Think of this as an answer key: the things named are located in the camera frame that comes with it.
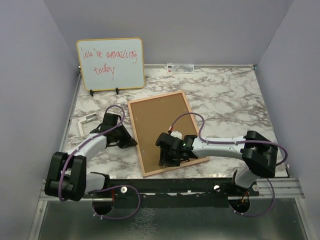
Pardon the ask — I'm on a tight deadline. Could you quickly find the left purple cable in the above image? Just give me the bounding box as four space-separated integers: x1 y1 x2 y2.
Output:
57 104 141 221

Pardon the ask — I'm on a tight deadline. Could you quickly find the white label strip at wall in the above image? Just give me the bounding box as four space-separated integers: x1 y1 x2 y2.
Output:
164 63 195 74

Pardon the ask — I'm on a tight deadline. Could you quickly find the metal angle bracket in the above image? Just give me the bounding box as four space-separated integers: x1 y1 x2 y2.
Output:
77 113 97 137

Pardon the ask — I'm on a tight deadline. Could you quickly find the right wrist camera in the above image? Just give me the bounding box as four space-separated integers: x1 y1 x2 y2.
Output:
168 127 183 140

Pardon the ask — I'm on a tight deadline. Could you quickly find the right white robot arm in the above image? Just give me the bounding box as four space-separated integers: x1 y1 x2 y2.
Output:
155 130 278 196

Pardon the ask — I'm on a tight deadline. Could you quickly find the pink wooden photo frame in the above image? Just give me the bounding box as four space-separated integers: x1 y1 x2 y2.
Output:
127 89 211 178

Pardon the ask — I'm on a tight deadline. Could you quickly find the aluminium front rail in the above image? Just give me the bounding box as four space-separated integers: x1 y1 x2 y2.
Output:
41 177 305 202

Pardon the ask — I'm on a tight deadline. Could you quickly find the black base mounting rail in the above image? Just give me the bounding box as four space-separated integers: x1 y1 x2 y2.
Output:
83 177 259 209

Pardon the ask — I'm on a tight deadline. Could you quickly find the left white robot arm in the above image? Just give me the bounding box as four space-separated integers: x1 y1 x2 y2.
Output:
44 113 137 202

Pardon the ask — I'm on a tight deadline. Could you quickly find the small whiteboard with red writing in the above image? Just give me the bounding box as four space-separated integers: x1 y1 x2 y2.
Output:
76 37 145 93

